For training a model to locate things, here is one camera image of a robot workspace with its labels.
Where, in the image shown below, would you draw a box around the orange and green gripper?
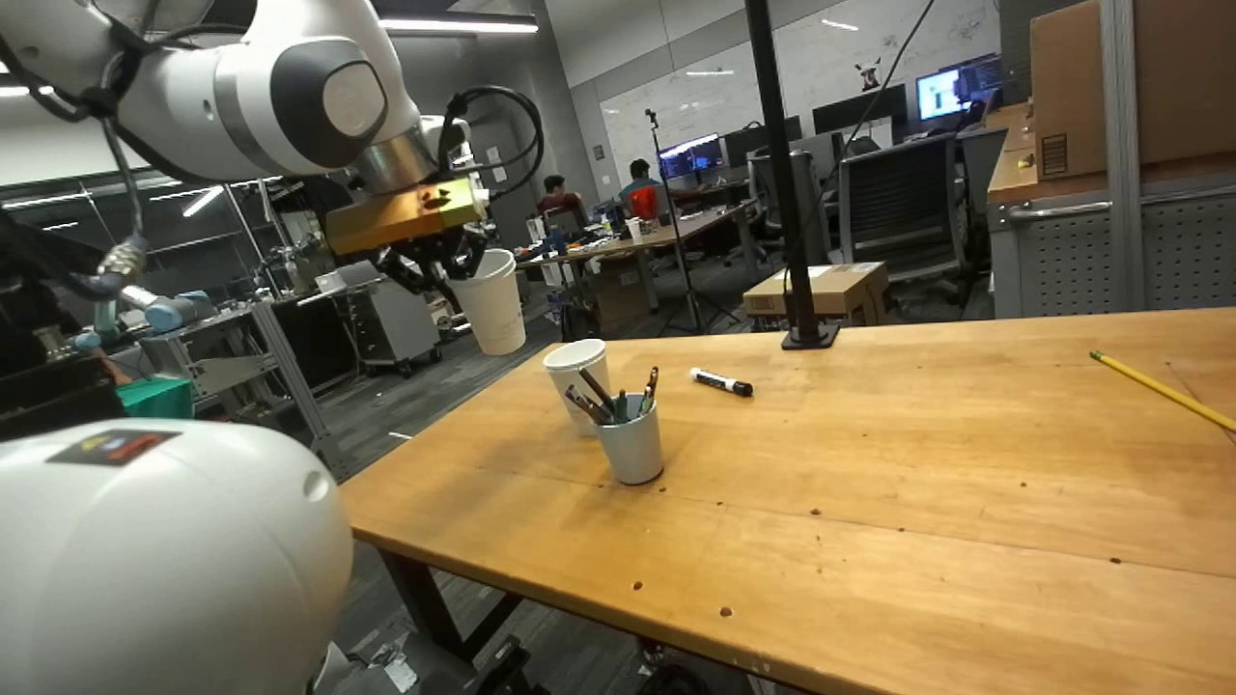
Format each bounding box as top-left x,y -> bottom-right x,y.
326,179 -> 487,295

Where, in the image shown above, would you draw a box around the white foam cup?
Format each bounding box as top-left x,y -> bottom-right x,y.
451,249 -> 524,357
540,340 -> 612,435

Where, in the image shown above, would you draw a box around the black and white marker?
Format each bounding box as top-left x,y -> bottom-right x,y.
687,367 -> 754,399

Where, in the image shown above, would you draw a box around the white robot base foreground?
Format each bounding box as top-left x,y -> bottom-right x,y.
0,419 -> 352,695

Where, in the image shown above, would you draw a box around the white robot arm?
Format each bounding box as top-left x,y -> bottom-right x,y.
0,0 -> 487,278

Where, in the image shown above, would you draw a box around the white foam cup at edge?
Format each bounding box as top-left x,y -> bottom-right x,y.
540,340 -> 612,435

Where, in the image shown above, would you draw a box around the black pens in cup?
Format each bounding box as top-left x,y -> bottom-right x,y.
563,370 -> 662,424

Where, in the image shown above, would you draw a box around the white cup holding pens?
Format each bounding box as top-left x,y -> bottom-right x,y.
599,399 -> 663,486

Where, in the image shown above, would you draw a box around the teal container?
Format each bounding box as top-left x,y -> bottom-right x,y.
119,376 -> 196,419

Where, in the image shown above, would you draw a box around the computer monitor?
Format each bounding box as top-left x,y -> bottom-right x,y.
916,53 -> 1003,125

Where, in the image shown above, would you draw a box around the yellow pencil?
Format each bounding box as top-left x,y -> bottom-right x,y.
1090,350 -> 1236,434

